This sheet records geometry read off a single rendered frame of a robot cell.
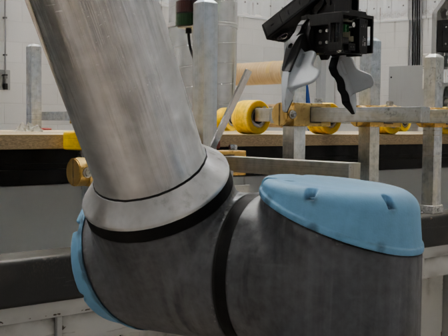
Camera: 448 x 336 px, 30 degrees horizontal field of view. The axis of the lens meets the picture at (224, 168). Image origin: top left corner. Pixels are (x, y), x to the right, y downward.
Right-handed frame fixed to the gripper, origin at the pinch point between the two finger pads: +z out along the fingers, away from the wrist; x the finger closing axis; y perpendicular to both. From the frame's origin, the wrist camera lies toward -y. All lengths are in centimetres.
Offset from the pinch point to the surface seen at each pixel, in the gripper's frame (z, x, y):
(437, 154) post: 8, 92, -39
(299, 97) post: -5, 42, -41
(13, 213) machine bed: 19, -12, -66
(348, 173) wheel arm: 9.4, 18.7, -9.0
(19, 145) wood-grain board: 6, -14, -60
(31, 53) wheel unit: -20, 41, -151
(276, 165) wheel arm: 8.9, 19.4, -26.3
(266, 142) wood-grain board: 6, 49, -57
